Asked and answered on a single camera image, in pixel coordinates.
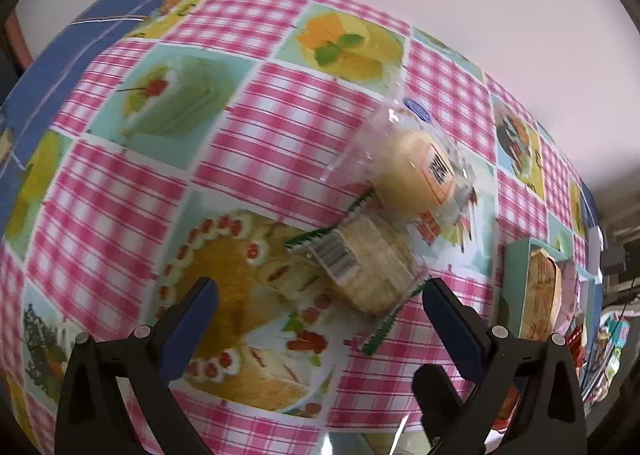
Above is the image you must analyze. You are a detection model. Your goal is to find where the beige orange pastry packet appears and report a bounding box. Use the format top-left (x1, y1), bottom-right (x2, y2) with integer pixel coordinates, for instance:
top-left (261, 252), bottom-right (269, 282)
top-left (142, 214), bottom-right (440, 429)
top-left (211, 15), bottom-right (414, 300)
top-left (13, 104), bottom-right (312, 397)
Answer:
top-left (520, 249), bottom-right (562, 341)

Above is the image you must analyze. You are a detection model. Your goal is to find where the green edged clear cake packet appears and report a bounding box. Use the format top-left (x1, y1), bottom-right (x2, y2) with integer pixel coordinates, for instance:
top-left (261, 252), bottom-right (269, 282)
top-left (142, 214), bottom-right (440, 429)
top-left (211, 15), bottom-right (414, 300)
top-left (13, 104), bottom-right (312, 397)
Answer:
top-left (285, 188), bottom-right (428, 357)

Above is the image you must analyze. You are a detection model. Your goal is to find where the white power strip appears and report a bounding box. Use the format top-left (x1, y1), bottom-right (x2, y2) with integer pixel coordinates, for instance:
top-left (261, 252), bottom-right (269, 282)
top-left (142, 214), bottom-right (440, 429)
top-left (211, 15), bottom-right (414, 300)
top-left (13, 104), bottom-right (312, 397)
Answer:
top-left (587, 226), bottom-right (603, 284)

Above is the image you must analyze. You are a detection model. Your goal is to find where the pink swiss roll packet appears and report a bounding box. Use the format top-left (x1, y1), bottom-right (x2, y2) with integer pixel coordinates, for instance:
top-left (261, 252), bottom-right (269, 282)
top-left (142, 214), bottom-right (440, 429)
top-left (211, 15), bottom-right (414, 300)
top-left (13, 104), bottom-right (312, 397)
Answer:
top-left (555, 260), bottom-right (579, 335)

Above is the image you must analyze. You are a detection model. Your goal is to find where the small white eraser block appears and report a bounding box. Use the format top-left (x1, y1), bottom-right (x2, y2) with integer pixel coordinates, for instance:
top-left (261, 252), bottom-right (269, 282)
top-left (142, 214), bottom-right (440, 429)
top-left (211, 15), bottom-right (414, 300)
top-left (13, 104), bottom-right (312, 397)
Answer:
top-left (0, 128), bottom-right (13, 163)

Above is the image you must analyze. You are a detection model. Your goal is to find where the orange red wafer packet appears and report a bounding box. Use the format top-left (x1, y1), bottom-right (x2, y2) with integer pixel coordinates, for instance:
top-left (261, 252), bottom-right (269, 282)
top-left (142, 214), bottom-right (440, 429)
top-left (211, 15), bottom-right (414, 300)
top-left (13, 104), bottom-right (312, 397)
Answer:
top-left (566, 325), bottom-right (587, 369)

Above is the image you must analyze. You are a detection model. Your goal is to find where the black power adapter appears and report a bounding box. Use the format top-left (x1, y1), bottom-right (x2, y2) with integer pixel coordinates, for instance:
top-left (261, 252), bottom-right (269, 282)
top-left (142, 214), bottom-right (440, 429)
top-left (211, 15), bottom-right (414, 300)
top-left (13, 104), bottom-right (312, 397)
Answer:
top-left (600, 245), bottom-right (627, 276)

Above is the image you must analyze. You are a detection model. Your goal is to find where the blue plaid cloth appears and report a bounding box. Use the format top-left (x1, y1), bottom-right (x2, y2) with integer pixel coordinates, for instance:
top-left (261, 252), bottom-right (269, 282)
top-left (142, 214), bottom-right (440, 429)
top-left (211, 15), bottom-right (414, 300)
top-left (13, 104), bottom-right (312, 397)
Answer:
top-left (1, 0), bottom-right (166, 229)

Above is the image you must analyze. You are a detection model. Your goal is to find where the teal toy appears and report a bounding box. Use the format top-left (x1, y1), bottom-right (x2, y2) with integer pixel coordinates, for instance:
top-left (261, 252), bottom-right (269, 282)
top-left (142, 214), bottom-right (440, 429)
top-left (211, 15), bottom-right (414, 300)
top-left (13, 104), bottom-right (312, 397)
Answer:
top-left (598, 313), bottom-right (630, 349)

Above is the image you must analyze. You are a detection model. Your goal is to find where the pink checkered picture tablecloth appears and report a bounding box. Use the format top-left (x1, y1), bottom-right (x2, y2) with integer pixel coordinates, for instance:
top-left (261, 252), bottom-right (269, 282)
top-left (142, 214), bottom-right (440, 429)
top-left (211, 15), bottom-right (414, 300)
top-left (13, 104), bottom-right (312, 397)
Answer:
top-left (1, 0), bottom-right (589, 454)

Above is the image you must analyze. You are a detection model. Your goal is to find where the teal rimmed white tray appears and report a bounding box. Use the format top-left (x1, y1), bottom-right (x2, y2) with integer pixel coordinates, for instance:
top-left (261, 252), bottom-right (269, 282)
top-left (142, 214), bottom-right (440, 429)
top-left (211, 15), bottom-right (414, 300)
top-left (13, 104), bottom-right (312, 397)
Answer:
top-left (497, 237), bottom-right (602, 378)

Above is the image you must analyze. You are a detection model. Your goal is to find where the clear steamed cake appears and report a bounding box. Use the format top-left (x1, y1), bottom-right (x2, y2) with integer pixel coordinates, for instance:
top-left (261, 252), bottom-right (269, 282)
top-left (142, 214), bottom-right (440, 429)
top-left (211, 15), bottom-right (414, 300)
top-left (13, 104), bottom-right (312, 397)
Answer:
top-left (321, 85), bottom-right (475, 245)

